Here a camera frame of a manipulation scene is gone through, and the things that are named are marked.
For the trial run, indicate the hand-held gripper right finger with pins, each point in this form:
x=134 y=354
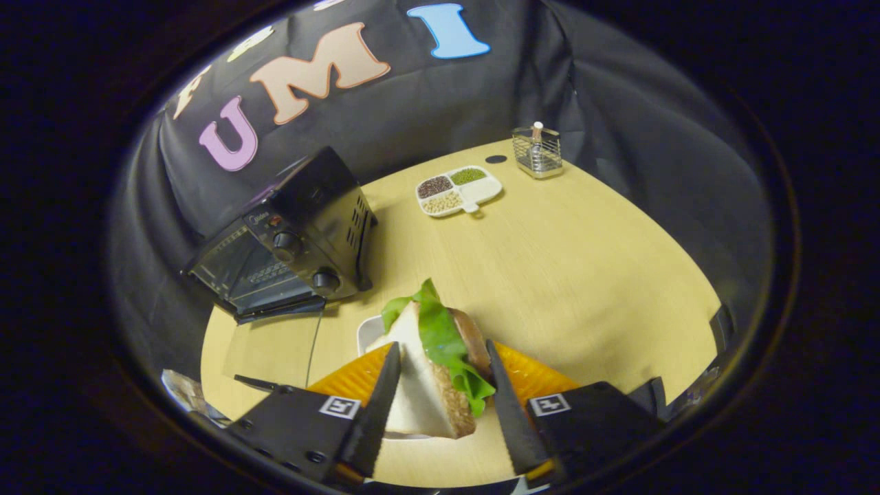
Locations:
x=512 y=412

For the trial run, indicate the black round table grommet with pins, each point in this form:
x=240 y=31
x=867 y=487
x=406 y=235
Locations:
x=496 y=159

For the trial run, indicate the black toaster oven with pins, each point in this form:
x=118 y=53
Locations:
x=316 y=199

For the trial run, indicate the lettuce sandwich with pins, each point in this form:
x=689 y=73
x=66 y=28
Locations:
x=426 y=385

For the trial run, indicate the white divided bean dish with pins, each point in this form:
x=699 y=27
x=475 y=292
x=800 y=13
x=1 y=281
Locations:
x=457 y=192

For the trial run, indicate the white plate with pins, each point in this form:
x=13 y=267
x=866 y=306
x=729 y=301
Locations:
x=368 y=333

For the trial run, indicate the black backdrop cloth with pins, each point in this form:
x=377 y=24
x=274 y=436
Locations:
x=426 y=103

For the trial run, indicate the pale stick utensil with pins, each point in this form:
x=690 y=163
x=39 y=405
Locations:
x=537 y=130

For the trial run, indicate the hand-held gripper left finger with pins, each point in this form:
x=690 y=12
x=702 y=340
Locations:
x=375 y=412

